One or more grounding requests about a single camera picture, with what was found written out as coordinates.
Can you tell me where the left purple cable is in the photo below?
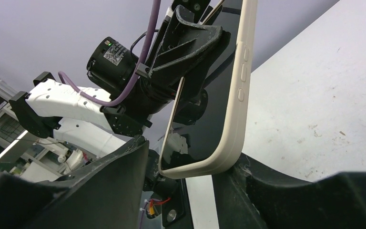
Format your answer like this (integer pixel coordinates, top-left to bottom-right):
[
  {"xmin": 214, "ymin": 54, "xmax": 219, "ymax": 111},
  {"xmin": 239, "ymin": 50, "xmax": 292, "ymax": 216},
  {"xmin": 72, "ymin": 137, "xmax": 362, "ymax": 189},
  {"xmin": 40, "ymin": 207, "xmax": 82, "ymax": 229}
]
[{"xmin": 58, "ymin": 0, "xmax": 162, "ymax": 107}]

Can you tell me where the beige phone case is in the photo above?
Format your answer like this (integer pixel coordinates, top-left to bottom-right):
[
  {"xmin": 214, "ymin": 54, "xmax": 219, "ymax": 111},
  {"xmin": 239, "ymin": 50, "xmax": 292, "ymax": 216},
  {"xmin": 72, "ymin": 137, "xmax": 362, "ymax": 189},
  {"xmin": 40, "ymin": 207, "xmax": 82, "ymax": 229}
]
[{"xmin": 158, "ymin": 0, "xmax": 257, "ymax": 179}]

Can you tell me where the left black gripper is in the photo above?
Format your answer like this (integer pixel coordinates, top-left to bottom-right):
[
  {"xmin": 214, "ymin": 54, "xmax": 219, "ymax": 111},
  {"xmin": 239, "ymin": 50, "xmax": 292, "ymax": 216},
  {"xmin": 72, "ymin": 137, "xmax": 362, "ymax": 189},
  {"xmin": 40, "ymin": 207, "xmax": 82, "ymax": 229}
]
[{"xmin": 145, "ymin": 4, "xmax": 231, "ymax": 98}]

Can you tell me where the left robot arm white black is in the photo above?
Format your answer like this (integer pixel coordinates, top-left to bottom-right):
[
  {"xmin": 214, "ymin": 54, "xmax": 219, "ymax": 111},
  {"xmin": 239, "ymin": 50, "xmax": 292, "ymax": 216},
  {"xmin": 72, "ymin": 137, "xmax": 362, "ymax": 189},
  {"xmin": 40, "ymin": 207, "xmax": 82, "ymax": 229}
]
[{"xmin": 9, "ymin": 0, "xmax": 225, "ymax": 138}]

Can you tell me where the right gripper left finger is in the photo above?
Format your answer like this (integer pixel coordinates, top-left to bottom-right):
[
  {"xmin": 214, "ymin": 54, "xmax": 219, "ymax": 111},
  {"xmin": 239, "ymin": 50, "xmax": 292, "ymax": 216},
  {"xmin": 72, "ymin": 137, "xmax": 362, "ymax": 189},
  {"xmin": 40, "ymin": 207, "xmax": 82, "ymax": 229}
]
[{"xmin": 0, "ymin": 136, "xmax": 149, "ymax": 229}]

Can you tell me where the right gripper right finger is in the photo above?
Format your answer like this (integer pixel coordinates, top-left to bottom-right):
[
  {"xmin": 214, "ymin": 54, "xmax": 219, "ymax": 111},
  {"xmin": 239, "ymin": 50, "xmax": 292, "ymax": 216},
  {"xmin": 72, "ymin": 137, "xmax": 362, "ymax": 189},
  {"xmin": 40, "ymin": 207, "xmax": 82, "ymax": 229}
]
[{"xmin": 213, "ymin": 154, "xmax": 366, "ymax": 229}]

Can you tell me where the black phone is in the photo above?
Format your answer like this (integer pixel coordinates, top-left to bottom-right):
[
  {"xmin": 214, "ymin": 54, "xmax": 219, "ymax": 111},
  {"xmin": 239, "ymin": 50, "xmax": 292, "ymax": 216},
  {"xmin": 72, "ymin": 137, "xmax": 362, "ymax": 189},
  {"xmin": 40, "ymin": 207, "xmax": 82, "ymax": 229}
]
[{"xmin": 161, "ymin": 0, "xmax": 243, "ymax": 170}]

